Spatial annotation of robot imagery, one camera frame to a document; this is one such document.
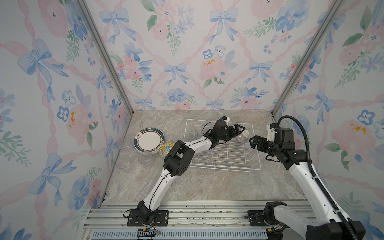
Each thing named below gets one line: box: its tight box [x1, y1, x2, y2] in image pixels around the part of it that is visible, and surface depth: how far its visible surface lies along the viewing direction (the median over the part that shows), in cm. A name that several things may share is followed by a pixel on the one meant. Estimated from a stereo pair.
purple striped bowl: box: [236, 129, 250, 143], surface depth 97 cm
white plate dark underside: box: [133, 127, 165, 154], surface depth 100 cm
